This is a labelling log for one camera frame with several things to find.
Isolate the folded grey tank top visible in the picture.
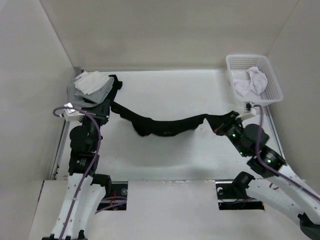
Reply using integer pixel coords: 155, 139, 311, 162
66, 77, 115, 108

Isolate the white crumpled tank top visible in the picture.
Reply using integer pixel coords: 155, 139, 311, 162
233, 66, 268, 97

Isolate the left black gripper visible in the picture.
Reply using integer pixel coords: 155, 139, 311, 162
79, 99, 111, 151

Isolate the white plastic basket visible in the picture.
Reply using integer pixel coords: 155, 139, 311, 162
225, 54, 284, 106

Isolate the folded white tank top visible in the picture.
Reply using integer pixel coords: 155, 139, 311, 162
74, 71, 110, 95

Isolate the folded black tank top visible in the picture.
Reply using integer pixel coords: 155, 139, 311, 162
82, 74, 123, 105

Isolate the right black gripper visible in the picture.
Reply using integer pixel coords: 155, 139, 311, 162
205, 110, 248, 157

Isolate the black tank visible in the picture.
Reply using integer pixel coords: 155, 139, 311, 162
111, 102, 239, 137
82, 74, 123, 105

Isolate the left metal table rail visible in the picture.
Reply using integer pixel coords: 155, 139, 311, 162
48, 116, 73, 180

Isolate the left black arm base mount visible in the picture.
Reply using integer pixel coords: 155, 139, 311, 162
97, 181, 129, 211

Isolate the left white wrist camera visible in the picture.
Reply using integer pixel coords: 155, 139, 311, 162
62, 103, 84, 122

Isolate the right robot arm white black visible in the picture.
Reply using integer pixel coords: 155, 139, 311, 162
208, 111, 320, 240

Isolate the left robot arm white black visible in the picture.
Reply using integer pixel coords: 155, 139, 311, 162
45, 103, 112, 240

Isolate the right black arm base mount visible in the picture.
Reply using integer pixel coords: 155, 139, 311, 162
215, 171, 265, 211

